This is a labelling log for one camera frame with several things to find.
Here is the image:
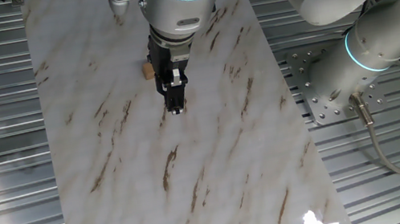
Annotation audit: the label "marble pattern sheet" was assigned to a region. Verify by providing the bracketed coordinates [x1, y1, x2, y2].
[19, 0, 354, 224]

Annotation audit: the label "small metal corner bracket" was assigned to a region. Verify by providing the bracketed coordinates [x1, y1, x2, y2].
[1, 0, 25, 10]

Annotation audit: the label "small wooden block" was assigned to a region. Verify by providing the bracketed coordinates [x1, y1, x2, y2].
[140, 61, 157, 82]

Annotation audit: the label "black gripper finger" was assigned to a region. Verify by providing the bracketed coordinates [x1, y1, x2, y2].
[154, 74, 175, 112]
[162, 67, 195, 116]

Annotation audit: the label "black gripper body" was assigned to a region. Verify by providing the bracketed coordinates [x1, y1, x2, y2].
[145, 30, 198, 81]

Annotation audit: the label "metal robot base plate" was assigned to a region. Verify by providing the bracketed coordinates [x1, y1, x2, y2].
[285, 35, 389, 129]

